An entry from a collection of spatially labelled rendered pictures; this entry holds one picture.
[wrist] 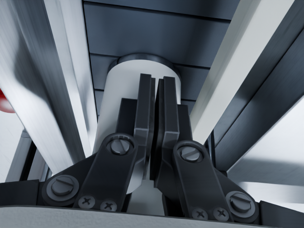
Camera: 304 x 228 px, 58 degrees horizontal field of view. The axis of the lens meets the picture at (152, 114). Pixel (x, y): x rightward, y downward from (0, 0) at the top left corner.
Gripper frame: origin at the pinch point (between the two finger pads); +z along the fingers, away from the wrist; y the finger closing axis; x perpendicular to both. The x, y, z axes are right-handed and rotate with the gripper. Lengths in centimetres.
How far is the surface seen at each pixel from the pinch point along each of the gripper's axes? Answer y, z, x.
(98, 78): -3.7, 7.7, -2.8
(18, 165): -15.6, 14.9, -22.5
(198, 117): 3.1, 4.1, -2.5
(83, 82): -4.9, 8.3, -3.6
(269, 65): 10.6, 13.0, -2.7
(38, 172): -12.9, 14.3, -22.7
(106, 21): -3.0, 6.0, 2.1
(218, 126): 9.6, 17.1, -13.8
